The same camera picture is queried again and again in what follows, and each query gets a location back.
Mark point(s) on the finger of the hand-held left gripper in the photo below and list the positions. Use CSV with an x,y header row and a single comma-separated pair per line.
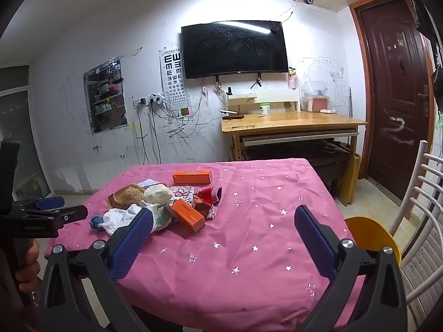
x,y
69,214
52,203

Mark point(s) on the wall poster of shelves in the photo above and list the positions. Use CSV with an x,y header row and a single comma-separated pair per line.
x,y
105,93

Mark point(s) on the white patterned packet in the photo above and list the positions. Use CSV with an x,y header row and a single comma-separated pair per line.
x,y
181,194

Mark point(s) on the white crumpled plastic bag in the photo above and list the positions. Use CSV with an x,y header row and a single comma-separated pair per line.
x,y
116,219

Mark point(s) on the short orange box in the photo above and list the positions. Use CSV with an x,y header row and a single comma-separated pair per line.
x,y
187,216

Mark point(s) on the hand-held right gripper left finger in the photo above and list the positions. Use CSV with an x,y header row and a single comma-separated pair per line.
x,y
133,242

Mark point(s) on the brown door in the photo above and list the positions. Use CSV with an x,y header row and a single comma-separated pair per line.
x,y
398,93

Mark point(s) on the small white object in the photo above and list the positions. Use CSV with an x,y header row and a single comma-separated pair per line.
x,y
328,111

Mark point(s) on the long orange box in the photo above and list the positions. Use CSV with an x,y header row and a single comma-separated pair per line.
x,y
192,177

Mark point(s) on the red snack wrapper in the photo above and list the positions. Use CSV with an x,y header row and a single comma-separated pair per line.
x,y
207,199

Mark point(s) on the clear plastic bag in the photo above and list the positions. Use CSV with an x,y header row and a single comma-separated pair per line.
x,y
311,88

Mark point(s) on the brown foil snack bag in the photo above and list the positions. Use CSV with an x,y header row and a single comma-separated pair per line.
x,y
128,193

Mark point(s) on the black wall television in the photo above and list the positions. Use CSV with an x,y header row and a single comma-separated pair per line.
x,y
235,48

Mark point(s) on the person's left hand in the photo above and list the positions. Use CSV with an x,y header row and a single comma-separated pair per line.
x,y
28,264

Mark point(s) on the black hanging bag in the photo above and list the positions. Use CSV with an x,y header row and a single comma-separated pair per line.
x,y
424,13
438,83

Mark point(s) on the pink box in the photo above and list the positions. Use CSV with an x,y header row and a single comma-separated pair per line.
x,y
316,103

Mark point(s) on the white round bun bag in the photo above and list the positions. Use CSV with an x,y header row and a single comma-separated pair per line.
x,y
157,194

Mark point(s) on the glass balcony door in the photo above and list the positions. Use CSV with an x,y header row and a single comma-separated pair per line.
x,y
17,128

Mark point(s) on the pink star tablecloth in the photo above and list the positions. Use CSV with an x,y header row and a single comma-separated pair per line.
x,y
249,214

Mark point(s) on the white jar green lid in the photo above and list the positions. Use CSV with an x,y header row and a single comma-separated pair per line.
x,y
265,109

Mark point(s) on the small black tripod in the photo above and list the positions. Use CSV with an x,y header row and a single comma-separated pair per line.
x,y
256,82

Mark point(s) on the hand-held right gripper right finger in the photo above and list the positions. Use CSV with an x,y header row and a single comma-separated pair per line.
x,y
315,242

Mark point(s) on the wall outlet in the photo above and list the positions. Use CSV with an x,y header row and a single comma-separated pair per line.
x,y
140,102

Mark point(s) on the wooden desk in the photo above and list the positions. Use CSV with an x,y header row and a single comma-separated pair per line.
x,y
290,122

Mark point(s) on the white power strip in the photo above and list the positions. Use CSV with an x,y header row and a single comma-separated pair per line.
x,y
156,98

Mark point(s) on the eye chart poster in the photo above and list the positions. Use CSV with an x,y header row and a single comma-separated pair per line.
x,y
173,90

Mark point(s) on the blue cloth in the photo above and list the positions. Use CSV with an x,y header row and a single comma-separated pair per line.
x,y
95,222

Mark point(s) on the pale lavender packet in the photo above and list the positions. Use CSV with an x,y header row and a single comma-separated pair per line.
x,y
150,182

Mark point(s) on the yellow stool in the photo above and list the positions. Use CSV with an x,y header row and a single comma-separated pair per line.
x,y
373,237

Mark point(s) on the white desk shelf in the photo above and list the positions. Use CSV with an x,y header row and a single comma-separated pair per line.
x,y
273,94

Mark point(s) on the brown flat case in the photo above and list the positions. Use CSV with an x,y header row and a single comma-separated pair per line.
x,y
232,117

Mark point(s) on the white metal chair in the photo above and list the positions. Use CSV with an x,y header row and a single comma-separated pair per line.
x,y
415,193

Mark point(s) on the white printed wrapper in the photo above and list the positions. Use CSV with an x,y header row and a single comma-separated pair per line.
x,y
162,219

